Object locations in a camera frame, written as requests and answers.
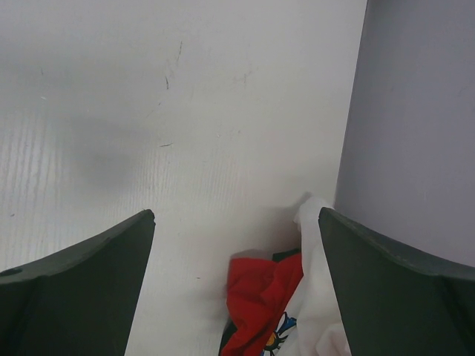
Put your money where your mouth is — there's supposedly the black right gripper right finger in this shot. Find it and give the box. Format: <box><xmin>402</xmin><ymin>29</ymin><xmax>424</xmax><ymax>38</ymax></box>
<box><xmin>318</xmin><ymin>208</ymin><xmax>474</xmax><ymax>355</ymax></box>

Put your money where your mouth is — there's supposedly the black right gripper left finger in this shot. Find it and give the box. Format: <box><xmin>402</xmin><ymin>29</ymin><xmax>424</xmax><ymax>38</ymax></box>
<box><xmin>1</xmin><ymin>210</ymin><xmax>154</xmax><ymax>355</ymax></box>

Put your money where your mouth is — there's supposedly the white t-shirt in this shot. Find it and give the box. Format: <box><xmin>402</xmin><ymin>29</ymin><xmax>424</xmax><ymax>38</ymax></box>
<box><xmin>261</xmin><ymin>197</ymin><xmax>351</xmax><ymax>355</ymax></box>

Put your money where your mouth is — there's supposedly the red t-shirt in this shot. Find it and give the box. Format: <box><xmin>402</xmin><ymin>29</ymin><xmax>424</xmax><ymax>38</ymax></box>
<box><xmin>220</xmin><ymin>253</ymin><xmax>307</xmax><ymax>356</ymax></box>

